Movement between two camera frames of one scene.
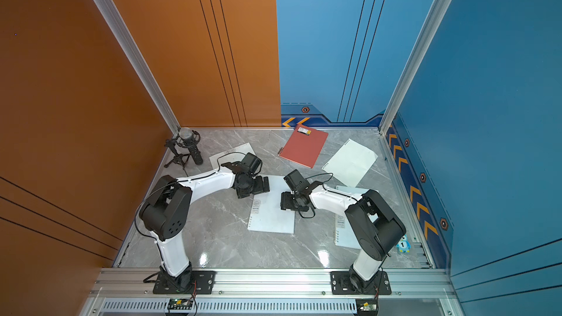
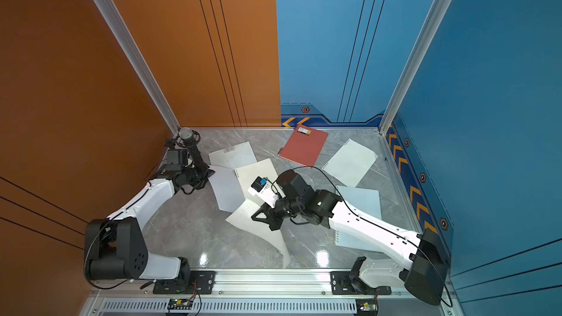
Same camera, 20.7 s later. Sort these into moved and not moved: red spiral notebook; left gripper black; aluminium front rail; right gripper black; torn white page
Moved: left gripper black
Not moved: right gripper black; red spiral notebook; torn white page; aluminium front rail
